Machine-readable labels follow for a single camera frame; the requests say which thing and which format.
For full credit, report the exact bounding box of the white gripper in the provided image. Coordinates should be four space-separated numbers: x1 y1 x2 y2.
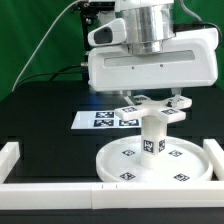
88 18 218 106

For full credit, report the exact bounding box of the white cross table base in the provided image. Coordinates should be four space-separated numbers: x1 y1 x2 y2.
115 95 192 123

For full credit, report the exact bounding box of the white round table top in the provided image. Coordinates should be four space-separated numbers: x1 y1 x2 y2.
96 135 213 183

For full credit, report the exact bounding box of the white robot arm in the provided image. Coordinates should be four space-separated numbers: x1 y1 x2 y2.
88 0 221 95

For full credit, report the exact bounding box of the white marker sheet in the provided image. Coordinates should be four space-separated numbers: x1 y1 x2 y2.
71 110 141 130

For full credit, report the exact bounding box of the white right fence bar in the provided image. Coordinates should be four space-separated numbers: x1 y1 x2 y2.
203 139 224 181

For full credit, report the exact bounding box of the white left fence bar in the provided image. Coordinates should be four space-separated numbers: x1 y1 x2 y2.
0 142 20 184

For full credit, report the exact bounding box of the black cable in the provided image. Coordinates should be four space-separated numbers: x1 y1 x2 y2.
14 64 91 88

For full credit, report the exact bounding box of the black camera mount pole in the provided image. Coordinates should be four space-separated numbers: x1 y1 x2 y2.
70 0 115 82

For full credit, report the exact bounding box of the white cable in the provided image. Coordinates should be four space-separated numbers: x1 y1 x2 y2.
11 0 84 93

